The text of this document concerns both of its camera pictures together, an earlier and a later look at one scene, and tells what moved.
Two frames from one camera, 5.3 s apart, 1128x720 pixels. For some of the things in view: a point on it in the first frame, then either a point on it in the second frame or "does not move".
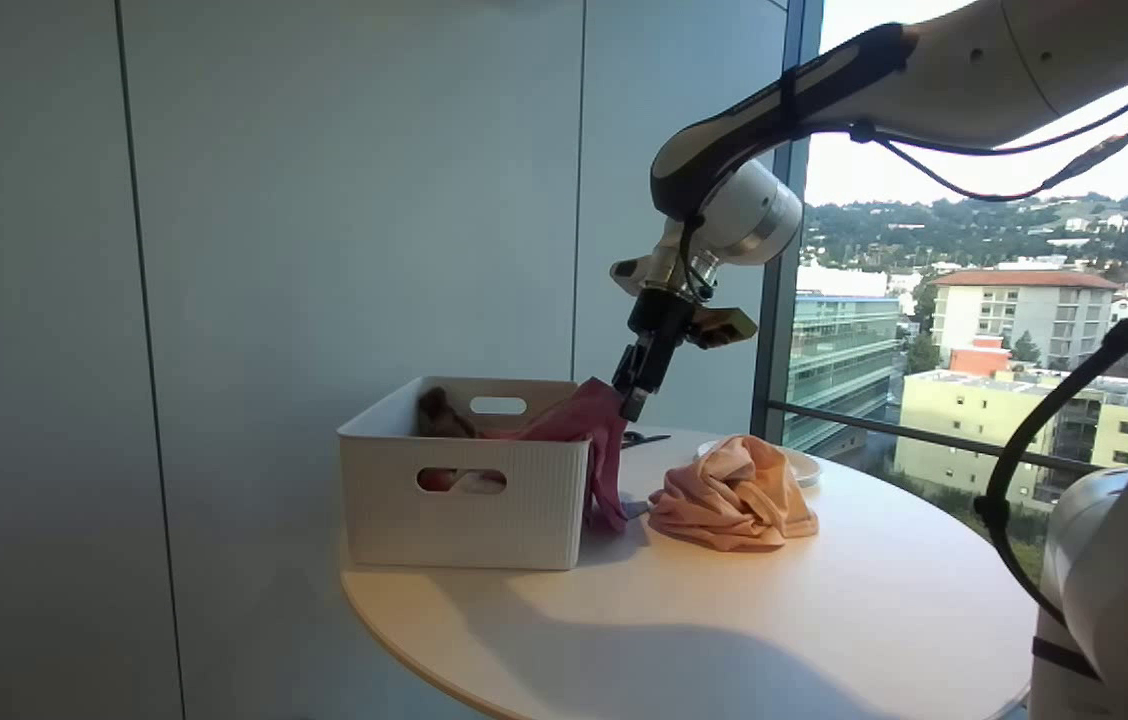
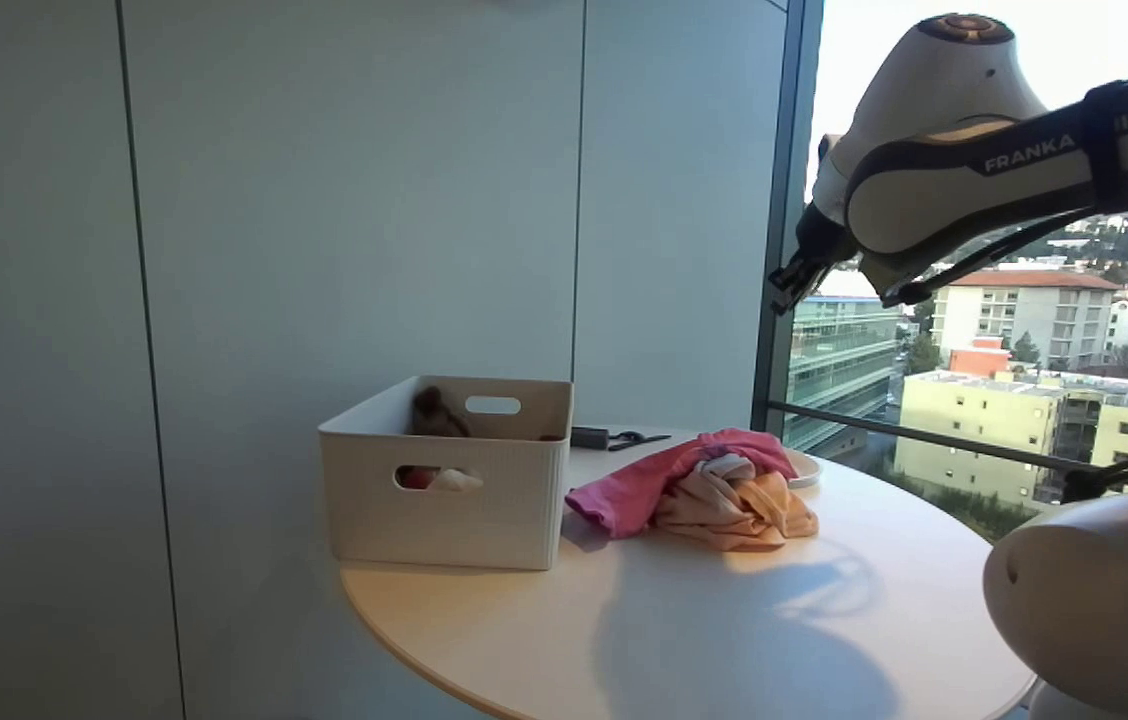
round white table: (888, 610) does not move
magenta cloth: (593, 414) → (628, 499)
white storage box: (465, 475) does not move
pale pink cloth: (737, 492) does not move
